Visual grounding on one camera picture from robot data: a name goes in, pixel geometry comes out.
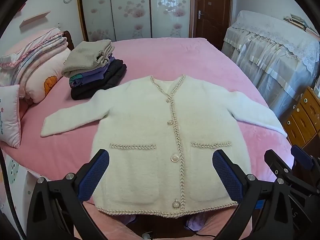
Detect white knit cardigan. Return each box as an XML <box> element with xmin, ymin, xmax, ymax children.
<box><xmin>40</xmin><ymin>74</ymin><xmax>288</xmax><ymax>217</ymax></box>

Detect folded pink quilt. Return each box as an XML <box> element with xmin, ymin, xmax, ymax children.
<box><xmin>0</xmin><ymin>27</ymin><xmax>72</xmax><ymax>104</ymax></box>

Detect pink printed pillow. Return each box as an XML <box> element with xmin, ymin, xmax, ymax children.
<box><xmin>0</xmin><ymin>84</ymin><xmax>22</xmax><ymax>149</ymax></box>

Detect folded purple garment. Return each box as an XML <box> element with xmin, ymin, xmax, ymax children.
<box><xmin>69</xmin><ymin>56</ymin><xmax>117</xmax><ymax>88</ymax></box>

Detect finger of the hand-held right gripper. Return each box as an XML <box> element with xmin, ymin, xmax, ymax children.
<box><xmin>264</xmin><ymin>149</ymin><xmax>295</xmax><ymax>180</ymax></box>
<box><xmin>291</xmin><ymin>145</ymin><xmax>320</xmax><ymax>173</ymax></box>

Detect brown wooden door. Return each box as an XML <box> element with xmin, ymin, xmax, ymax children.
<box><xmin>192</xmin><ymin>0</ymin><xmax>237</xmax><ymax>51</ymax></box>

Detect stack of books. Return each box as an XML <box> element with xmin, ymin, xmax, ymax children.
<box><xmin>282</xmin><ymin>14</ymin><xmax>320</xmax><ymax>37</ymax></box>

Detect pink bed blanket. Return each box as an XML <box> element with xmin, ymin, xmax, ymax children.
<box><xmin>0</xmin><ymin>37</ymin><xmax>295</xmax><ymax>240</ymax></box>

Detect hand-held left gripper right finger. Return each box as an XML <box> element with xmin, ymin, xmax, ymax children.
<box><xmin>212</xmin><ymin>149</ymin><xmax>299</xmax><ymax>240</ymax></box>

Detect folded beige sweater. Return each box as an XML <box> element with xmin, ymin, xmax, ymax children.
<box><xmin>61</xmin><ymin>39</ymin><xmax>116</xmax><ymax>78</ymax></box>

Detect folded black garment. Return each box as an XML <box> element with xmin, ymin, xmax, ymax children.
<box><xmin>71</xmin><ymin>59</ymin><xmax>127</xmax><ymax>101</ymax></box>

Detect wooden drawer cabinet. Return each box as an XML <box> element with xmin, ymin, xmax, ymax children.
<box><xmin>281</xmin><ymin>86</ymin><xmax>320</xmax><ymax>148</ymax></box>

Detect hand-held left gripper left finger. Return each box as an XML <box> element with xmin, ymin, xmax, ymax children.
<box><xmin>26</xmin><ymin>149</ymin><xmax>110</xmax><ymax>240</ymax></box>

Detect folded teal printed garment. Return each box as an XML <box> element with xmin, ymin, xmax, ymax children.
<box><xmin>69</xmin><ymin>74</ymin><xmax>84</xmax><ymax>87</ymax></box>

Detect pink wall shelf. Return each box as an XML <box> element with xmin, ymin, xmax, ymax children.
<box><xmin>20</xmin><ymin>11</ymin><xmax>51</xmax><ymax>28</ymax></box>

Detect dark wooden headboard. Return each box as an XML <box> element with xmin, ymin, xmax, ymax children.
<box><xmin>62</xmin><ymin>30</ymin><xmax>75</xmax><ymax>52</ymax></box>

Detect floral sliding-door wardrobe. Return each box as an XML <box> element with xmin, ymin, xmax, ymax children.
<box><xmin>76</xmin><ymin>0</ymin><xmax>198</xmax><ymax>42</ymax></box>

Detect lace-covered furniture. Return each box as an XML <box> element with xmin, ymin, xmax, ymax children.
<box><xmin>221</xmin><ymin>10</ymin><xmax>320</xmax><ymax>113</ymax></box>

